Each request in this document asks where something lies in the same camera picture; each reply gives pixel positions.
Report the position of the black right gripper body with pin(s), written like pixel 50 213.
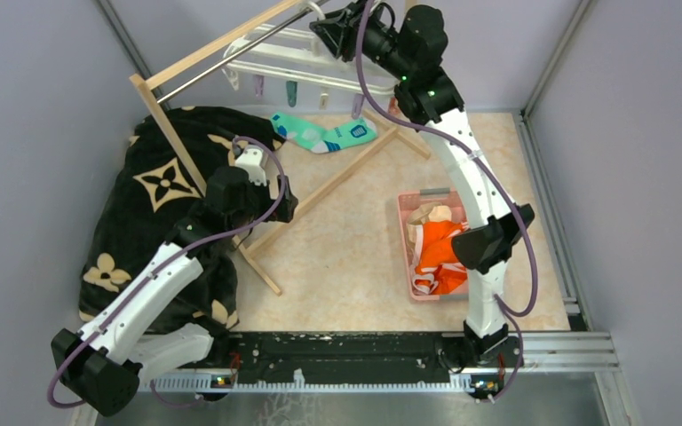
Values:
pixel 347 45

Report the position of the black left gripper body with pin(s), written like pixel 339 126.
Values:
pixel 258 205

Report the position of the white plastic clip hanger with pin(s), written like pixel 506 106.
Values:
pixel 289 54

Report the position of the orange underwear white trim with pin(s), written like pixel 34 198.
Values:
pixel 435 269

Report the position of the pink perforated plastic basket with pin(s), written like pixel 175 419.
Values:
pixel 406 203

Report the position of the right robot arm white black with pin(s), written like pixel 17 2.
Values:
pixel 431 105

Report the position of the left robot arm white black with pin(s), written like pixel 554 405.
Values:
pixel 103 363

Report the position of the white clothes peg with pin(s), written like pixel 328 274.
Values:
pixel 233 78
pixel 324 99

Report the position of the teal clothes peg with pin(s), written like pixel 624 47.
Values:
pixel 291 93

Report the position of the salmon pink clothes peg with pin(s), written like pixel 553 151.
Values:
pixel 393 107

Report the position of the black floral blanket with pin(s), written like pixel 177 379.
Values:
pixel 151 193

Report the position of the green patterned sock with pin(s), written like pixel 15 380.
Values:
pixel 319 140

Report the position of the beige cloth in basket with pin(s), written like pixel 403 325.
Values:
pixel 425 213

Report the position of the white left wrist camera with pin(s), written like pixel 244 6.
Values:
pixel 253 160

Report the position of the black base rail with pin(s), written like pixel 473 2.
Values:
pixel 360 363

